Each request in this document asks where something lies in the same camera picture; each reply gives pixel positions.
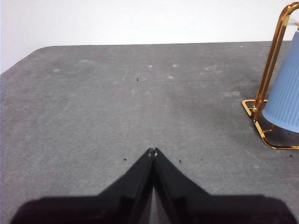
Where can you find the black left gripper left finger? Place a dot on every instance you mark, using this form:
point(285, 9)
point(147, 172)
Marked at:
point(105, 210)

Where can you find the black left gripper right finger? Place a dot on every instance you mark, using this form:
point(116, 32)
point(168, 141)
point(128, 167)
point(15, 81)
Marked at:
point(210, 210)

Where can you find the blue ribbed plastic cup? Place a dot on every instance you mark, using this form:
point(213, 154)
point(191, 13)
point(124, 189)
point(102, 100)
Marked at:
point(285, 93)

